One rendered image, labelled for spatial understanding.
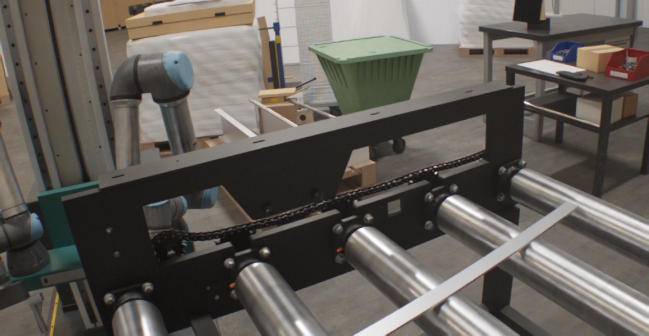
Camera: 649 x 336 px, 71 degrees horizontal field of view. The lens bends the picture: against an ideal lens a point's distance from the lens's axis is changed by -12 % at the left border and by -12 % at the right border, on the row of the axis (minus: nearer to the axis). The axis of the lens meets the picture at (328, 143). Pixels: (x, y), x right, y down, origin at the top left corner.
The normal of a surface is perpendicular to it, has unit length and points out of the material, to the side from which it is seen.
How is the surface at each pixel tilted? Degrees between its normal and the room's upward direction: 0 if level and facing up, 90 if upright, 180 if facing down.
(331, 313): 0
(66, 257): 0
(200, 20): 90
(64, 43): 90
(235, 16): 90
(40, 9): 90
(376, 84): 101
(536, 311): 0
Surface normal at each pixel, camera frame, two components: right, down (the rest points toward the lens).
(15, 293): 0.36, -0.11
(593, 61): -0.96, 0.17
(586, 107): -0.83, 0.25
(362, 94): 0.33, 0.48
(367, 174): 0.47, 0.27
